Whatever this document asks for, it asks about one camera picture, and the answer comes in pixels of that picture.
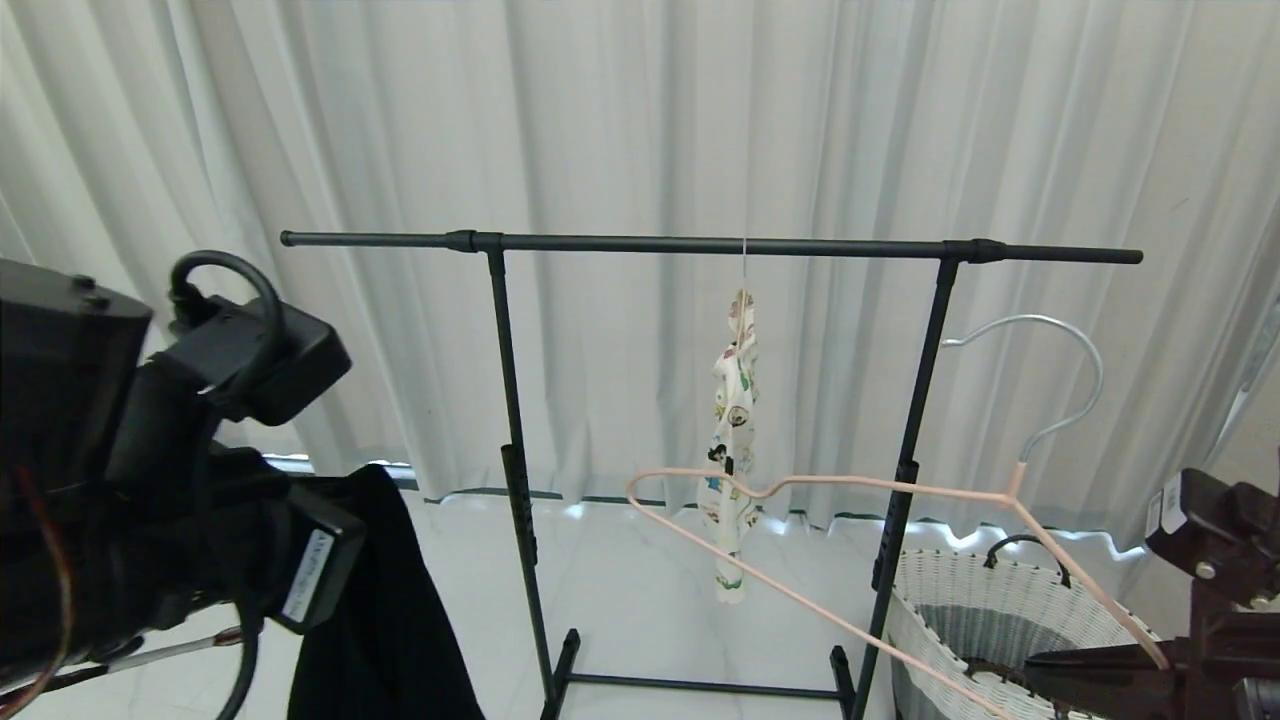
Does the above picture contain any white curtain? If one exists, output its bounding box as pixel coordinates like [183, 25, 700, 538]
[0, 0, 1280, 551]

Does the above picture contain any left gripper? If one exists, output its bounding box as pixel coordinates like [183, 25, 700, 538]
[225, 480, 368, 636]

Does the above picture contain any black clothes rack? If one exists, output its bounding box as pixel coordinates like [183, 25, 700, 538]
[280, 228, 1144, 720]

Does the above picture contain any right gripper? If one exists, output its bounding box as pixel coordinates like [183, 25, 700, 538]
[1185, 575, 1280, 720]

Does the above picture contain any pink clothes hanger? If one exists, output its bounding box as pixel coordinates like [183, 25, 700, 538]
[627, 315, 1173, 720]
[728, 240, 759, 331]

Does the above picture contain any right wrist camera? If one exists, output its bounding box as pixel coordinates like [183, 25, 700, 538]
[1143, 468, 1266, 583]

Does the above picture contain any cream printed garment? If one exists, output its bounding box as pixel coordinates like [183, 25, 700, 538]
[697, 290, 763, 606]

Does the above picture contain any black garment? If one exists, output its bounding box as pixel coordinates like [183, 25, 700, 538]
[287, 463, 488, 720]

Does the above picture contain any white laundry basket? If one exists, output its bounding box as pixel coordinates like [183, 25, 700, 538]
[885, 535, 1166, 720]

